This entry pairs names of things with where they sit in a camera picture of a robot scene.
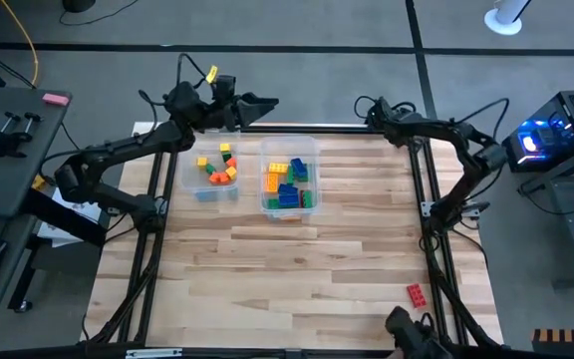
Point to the black chair base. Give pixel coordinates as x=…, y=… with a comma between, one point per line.
x=79, y=4

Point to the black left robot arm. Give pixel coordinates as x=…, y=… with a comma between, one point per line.
x=117, y=147

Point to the white stand base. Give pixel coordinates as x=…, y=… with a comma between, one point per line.
x=501, y=22

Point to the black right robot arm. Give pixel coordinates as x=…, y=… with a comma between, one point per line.
x=446, y=132

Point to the small orange toy block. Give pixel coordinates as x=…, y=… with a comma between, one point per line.
x=232, y=162
x=224, y=179
x=214, y=179

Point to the white paper sheet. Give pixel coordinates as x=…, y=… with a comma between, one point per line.
x=83, y=213

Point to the black metal table frame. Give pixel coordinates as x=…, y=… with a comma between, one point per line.
x=342, y=351

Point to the small yellow object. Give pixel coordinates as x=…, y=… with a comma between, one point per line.
x=39, y=182

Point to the long red toy block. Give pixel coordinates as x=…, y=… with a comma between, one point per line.
x=301, y=199
x=416, y=295

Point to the pink eraser block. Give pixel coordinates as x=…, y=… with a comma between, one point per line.
x=56, y=99

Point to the black desk clamp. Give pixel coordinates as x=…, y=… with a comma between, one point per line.
x=5, y=142

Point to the orange black striped object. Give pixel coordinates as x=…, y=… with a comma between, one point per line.
x=566, y=344

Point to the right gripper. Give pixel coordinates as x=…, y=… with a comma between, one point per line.
x=384, y=117

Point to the clear plastic bin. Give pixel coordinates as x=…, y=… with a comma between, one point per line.
x=190, y=189

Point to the silver metal bracket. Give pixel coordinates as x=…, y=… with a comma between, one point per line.
x=153, y=353

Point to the black desk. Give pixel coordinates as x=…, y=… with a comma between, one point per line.
x=18, y=102

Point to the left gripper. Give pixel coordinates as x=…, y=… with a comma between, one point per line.
x=222, y=113

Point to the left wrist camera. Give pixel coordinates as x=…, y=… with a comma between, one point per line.
x=225, y=86

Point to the clear bin with paper label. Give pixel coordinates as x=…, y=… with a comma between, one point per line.
x=312, y=149

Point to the long green toy block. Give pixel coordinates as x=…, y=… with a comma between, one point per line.
x=290, y=177
x=308, y=199

